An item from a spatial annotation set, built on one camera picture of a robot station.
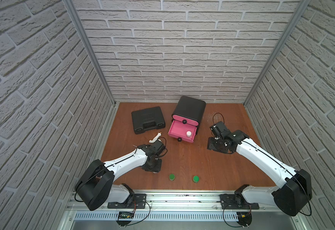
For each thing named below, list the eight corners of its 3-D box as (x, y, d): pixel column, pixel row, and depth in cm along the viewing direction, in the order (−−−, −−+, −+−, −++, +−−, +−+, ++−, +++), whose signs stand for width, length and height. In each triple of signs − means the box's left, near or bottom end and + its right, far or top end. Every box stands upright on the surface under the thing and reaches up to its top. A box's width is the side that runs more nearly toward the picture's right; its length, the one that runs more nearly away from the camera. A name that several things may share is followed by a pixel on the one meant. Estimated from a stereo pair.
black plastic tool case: (135, 135, 101) (133, 131, 97) (133, 114, 114) (131, 109, 109) (165, 128, 105) (165, 124, 101) (160, 109, 117) (159, 104, 113)
